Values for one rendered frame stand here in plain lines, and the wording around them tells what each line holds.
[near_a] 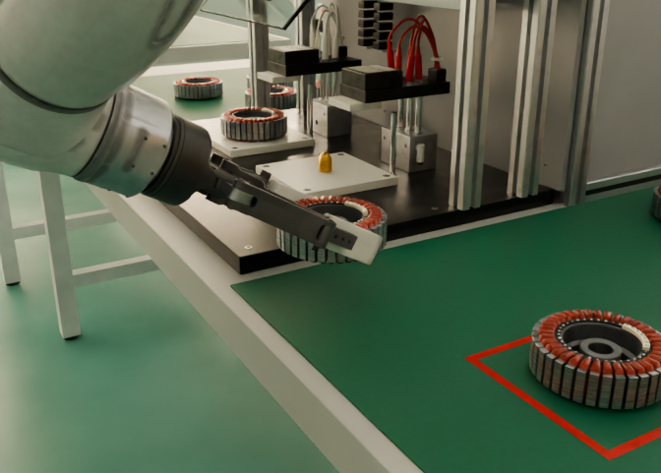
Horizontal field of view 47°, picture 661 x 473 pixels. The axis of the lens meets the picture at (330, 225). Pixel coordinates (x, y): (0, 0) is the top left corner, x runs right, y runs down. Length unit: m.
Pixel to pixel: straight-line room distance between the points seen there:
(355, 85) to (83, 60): 0.63
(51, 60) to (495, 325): 0.46
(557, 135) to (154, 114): 0.61
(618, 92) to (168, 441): 1.26
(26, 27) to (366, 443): 0.36
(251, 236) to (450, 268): 0.23
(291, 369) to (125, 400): 1.38
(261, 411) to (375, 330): 1.23
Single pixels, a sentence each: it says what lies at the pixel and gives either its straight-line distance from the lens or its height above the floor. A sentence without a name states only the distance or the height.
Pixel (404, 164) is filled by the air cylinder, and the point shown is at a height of 0.78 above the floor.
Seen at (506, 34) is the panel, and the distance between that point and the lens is 1.13.
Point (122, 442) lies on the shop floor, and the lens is 1.88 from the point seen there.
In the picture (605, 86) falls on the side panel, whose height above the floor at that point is 0.91.
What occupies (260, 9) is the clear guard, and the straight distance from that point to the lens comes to 0.87.
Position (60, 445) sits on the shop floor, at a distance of 1.91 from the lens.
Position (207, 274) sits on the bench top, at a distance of 0.84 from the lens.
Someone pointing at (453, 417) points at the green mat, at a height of 0.75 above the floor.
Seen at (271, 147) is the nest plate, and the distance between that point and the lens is 1.22.
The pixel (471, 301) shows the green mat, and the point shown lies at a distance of 0.78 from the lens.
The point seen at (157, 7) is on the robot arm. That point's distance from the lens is 0.46.
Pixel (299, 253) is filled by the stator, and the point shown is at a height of 0.81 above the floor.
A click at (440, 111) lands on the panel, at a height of 0.83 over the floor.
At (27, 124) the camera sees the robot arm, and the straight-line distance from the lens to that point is 0.57.
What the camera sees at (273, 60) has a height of 0.90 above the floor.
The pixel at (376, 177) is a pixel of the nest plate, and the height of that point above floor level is 0.78.
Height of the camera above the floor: 1.10
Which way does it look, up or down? 21 degrees down
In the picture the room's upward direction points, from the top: straight up
